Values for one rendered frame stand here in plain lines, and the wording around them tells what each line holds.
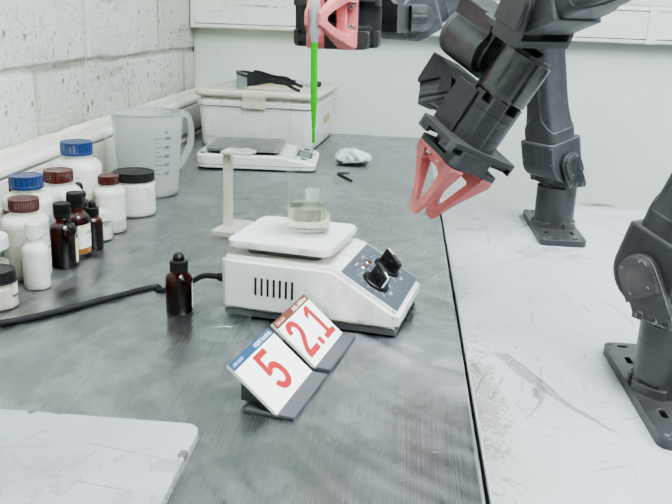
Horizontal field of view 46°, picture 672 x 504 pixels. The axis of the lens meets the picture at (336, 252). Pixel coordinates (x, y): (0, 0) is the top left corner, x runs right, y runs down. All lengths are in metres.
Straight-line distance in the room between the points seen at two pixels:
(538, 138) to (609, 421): 0.64
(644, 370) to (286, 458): 0.33
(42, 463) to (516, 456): 0.35
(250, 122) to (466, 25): 1.15
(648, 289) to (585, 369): 0.14
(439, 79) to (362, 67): 1.39
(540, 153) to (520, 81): 0.45
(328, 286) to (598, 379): 0.28
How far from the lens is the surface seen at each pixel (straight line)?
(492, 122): 0.84
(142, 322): 0.88
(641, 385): 0.76
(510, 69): 0.83
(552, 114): 1.26
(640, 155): 2.41
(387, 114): 2.30
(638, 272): 0.73
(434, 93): 0.91
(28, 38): 1.40
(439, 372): 0.77
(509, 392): 0.75
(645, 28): 2.32
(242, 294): 0.87
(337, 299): 0.84
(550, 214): 1.31
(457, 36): 0.89
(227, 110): 1.98
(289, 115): 1.94
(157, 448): 0.62
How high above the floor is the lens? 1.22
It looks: 17 degrees down
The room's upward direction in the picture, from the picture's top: 2 degrees clockwise
